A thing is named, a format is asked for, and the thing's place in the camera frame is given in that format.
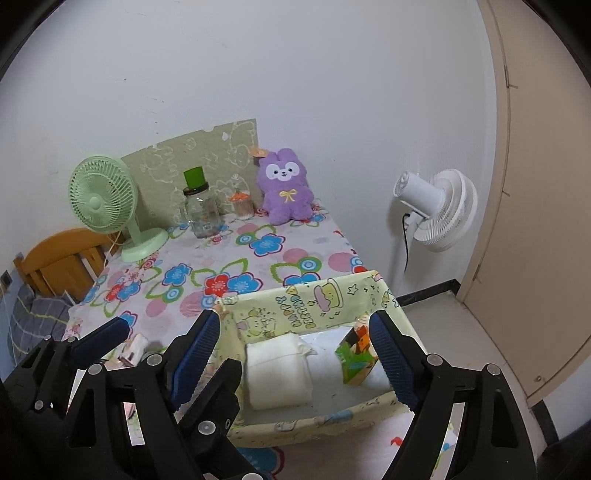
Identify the yellow cartoon tissue packet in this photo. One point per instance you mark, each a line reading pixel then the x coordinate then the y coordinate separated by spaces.
pixel 135 345

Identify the wall socket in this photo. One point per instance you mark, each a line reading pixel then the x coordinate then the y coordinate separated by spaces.
pixel 5 279

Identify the beige door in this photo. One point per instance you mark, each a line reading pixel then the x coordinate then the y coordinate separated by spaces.
pixel 545 230

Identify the purple plush bunny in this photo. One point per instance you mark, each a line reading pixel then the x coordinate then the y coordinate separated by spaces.
pixel 284 198

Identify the glass jar mug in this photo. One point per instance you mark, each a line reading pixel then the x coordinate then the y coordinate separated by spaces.
pixel 203 217

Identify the floral tablecloth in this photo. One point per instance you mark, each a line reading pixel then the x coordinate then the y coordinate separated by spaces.
pixel 277 258

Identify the wooden chair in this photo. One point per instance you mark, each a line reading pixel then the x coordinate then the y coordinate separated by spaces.
pixel 55 258

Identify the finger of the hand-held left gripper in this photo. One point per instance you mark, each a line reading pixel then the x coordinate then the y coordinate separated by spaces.
pixel 214 406
pixel 104 339

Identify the green desk fan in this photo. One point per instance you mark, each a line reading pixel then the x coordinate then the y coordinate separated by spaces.
pixel 97 203

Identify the grey plaid cloth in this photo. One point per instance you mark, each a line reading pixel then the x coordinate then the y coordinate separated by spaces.
pixel 41 314

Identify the white folded towel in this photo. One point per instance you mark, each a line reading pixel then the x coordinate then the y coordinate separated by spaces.
pixel 277 369

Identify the green patterned board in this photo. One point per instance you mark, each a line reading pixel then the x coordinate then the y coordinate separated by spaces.
pixel 184 147

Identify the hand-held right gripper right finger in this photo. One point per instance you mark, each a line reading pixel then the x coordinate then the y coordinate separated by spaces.
pixel 392 364

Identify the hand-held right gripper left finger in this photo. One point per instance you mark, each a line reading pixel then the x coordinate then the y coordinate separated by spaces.
pixel 198 355

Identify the small toothpick jar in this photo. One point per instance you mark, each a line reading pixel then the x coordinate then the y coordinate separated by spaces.
pixel 242 207

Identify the yellow printed storage box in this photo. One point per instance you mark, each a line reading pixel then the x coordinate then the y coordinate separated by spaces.
pixel 295 300

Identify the green cartoon tissue packet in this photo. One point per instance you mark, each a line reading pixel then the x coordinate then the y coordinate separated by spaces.
pixel 355 364

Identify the white standing fan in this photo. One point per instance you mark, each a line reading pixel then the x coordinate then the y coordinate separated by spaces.
pixel 443 203

